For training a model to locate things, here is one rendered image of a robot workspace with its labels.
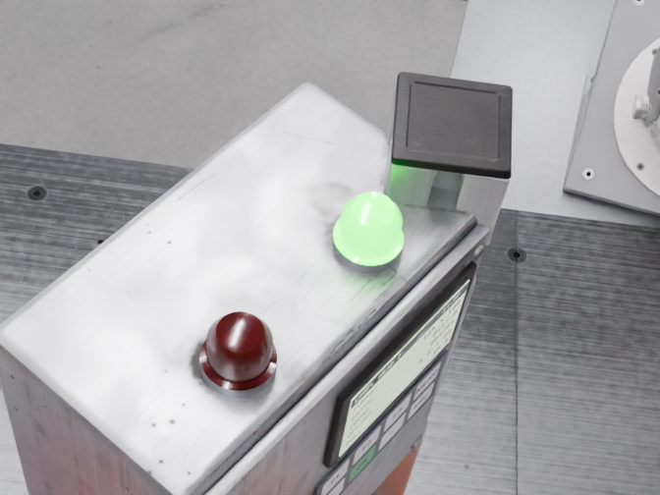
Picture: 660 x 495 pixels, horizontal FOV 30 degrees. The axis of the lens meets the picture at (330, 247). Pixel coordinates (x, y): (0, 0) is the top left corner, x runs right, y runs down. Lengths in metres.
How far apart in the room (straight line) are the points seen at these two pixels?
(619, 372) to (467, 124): 0.79
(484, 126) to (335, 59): 2.13
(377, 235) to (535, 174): 0.93
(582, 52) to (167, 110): 1.17
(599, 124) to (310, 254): 0.92
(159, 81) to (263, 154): 2.05
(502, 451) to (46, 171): 0.54
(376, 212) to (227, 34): 2.20
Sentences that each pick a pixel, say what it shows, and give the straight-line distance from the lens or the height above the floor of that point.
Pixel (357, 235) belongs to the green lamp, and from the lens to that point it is 0.44.
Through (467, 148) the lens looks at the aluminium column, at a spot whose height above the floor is 1.50.
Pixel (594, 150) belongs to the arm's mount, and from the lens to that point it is 1.34.
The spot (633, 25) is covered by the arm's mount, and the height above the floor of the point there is 0.96.
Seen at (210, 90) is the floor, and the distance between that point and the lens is 2.51.
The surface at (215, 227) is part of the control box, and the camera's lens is 0.45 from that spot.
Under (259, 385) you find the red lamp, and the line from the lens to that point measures 0.41.
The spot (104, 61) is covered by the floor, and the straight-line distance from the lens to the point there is 2.57.
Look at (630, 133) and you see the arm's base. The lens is 1.34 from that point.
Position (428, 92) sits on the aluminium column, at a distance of 0.47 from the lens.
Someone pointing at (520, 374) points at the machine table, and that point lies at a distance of 1.20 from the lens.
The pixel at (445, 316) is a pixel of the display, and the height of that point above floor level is 1.44.
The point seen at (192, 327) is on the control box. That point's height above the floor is 1.47.
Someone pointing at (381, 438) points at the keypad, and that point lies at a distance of 0.54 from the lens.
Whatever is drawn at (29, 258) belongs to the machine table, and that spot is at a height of 0.83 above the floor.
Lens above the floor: 1.84
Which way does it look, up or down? 54 degrees down
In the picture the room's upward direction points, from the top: 9 degrees clockwise
